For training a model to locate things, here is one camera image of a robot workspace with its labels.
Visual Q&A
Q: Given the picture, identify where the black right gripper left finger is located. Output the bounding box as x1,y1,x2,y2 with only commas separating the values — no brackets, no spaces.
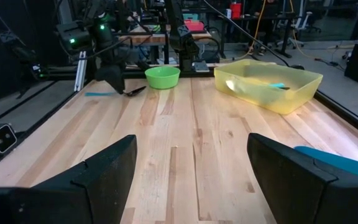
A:
0,134,138,224

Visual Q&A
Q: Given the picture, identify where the white office chair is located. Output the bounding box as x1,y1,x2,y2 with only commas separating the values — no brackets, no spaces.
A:
292,11,323,34

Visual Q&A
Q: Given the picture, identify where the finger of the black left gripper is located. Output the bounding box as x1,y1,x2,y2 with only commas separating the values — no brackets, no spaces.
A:
116,64,127,95
94,65,119,93

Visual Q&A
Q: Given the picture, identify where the silver spoon with teal handle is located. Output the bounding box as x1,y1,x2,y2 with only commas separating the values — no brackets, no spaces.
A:
225,79,287,93

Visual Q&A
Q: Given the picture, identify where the silver aluminium extrusion bar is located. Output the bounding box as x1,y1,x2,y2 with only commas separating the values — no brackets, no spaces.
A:
73,50,88,92

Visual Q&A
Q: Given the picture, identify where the black spoon with teal handle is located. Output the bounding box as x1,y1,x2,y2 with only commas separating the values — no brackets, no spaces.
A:
84,85,147,97

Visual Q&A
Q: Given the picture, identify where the yellow translucent plastic bin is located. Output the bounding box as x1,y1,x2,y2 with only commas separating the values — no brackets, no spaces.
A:
213,58,324,115

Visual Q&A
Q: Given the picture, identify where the red container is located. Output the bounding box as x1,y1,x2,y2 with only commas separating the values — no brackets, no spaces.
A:
230,2,242,19

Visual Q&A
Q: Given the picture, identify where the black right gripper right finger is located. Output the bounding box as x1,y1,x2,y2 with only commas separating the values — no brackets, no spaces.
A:
246,133,358,224

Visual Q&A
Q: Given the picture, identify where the yellow cable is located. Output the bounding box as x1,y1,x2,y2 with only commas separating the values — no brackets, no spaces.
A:
225,0,269,62

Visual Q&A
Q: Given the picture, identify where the red plastic bin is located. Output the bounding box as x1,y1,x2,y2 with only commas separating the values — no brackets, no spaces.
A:
183,19,205,32

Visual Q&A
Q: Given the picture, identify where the green plastic bowl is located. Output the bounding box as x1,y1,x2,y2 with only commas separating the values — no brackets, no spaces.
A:
144,65,181,90

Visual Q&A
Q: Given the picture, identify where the black cable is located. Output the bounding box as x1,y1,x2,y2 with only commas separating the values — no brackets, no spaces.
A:
202,0,306,70

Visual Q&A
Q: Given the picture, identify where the wooden table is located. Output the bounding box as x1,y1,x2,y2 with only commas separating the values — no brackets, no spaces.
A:
119,26,213,46

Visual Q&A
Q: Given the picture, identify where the person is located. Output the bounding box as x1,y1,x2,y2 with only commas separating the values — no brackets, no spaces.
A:
247,0,275,56

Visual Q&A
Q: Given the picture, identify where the blue plastic bin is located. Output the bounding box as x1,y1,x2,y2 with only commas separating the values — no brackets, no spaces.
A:
294,146,358,184

